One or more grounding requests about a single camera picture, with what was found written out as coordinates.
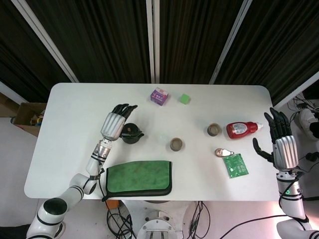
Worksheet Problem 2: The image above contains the red ketchup bottle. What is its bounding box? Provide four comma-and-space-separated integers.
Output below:
226, 121, 264, 139

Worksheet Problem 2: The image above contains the brown cardboard box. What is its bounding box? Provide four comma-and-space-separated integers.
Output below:
11, 102, 47, 138

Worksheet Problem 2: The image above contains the dark pleated curtain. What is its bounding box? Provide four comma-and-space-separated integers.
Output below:
0, 0, 319, 107

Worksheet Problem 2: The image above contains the long black floor cable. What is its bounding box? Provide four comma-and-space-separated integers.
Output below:
219, 213, 287, 239

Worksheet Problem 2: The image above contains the white upright double frame post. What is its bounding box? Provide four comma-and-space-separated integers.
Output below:
146, 0, 160, 84

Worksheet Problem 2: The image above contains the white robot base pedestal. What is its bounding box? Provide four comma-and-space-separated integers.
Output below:
119, 199, 200, 239

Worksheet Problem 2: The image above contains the white rounded object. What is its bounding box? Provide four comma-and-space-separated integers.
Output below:
298, 109, 319, 139

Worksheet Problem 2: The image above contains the brown cup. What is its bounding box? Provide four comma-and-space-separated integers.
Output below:
207, 123, 222, 137
170, 137, 184, 152

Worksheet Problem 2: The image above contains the black teapot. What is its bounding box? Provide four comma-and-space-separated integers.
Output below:
121, 123, 145, 145

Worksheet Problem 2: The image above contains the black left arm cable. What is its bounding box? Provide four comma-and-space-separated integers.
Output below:
98, 161, 107, 200

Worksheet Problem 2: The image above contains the green foil packet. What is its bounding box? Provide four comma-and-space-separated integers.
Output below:
222, 153, 249, 179

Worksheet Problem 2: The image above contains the black floor cable bundle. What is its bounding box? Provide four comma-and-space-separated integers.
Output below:
188, 201, 211, 239
106, 201, 137, 239

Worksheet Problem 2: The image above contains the white slanted frame post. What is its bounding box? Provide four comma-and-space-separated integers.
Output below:
208, 0, 253, 85
11, 0, 80, 83
0, 81, 28, 107
273, 77, 319, 110

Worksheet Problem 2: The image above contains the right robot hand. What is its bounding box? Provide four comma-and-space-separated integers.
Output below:
252, 107, 299, 171

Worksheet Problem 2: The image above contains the white black sneaker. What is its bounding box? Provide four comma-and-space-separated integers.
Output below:
56, 221, 66, 237

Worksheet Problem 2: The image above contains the green cube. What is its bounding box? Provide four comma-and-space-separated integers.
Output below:
178, 93, 191, 105

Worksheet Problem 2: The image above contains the purple cardboard box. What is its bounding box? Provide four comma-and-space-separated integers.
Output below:
150, 87, 171, 106

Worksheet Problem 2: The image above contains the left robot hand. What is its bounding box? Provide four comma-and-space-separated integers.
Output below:
100, 104, 138, 141

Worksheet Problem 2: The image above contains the green cloth black trim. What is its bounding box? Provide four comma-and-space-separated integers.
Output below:
101, 160, 173, 202

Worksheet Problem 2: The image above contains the orange block under table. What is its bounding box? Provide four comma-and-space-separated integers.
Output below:
104, 200, 120, 211

